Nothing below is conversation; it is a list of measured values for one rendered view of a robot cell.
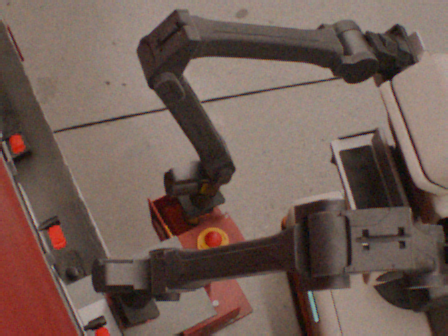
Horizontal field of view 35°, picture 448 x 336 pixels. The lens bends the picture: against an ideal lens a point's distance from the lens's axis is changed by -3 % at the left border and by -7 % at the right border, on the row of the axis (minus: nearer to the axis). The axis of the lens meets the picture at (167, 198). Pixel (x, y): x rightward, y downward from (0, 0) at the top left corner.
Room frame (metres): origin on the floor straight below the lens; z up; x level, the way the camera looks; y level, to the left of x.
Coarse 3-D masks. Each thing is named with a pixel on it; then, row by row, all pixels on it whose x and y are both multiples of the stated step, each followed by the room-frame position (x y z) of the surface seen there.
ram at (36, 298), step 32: (0, 160) 0.50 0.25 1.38; (0, 192) 0.35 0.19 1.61; (0, 224) 0.25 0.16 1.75; (0, 256) 0.18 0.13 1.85; (32, 256) 0.29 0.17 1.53; (0, 288) 0.14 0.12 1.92; (32, 288) 0.20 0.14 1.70; (0, 320) 0.10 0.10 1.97; (32, 320) 0.14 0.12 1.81; (64, 320) 0.22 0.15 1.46
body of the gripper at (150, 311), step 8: (120, 296) 0.35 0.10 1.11; (128, 296) 0.34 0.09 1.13; (136, 296) 0.33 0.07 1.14; (120, 304) 0.33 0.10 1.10; (128, 304) 0.33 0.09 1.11; (136, 304) 0.32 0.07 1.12; (144, 304) 0.32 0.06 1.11; (152, 304) 0.33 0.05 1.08; (128, 312) 0.31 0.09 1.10; (136, 312) 0.31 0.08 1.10; (144, 312) 0.32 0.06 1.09; (152, 312) 0.32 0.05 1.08; (128, 320) 0.30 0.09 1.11; (136, 320) 0.30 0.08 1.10; (144, 320) 0.30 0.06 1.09
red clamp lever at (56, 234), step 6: (54, 216) 0.48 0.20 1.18; (48, 222) 0.47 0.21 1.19; (54, 222) 0.47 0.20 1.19; (60, 222) 0.47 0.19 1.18; (42, 228) 0.46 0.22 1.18; (48, 228) 0.46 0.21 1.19; (54, 228) 0.45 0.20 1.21; (60, 228) 0.45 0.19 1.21; (54, 234) 0.43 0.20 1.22; (60, 234) 0.43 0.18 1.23; (54, 240) 0.42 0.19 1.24; (60, 240) 0.41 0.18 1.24; (54, 246) 0.41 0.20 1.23; (60, 246) 0.41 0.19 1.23
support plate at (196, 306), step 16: (176, 240) 0.48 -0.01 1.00; (144, 256) 0.45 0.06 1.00; (80, 288) 0.40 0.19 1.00; (80, 304) 0.36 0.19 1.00; (112, 304) 0.36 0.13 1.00; (160, 304) 0.35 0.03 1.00; (176, 304) 0.35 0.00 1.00; (192, 304) 0.34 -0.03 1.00; (208, 304) 0.34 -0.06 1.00; (160, 320) 0.32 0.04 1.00; (176, 320) 0.32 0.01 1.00; (192, 320) 0.31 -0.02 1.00
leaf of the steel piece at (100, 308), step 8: (104, 296) 0.37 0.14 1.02; (96, 304) 0.36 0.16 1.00; (104, 304) 0.36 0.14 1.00; (80, 312) 0.35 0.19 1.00; (88, 312) 0.35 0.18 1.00; (96, 312) 0.35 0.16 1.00; (104, 312) 0.34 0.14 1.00; (88, 320) 0.33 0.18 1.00; (112, 320) 0.33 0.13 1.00; (112, 328) 0.31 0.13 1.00
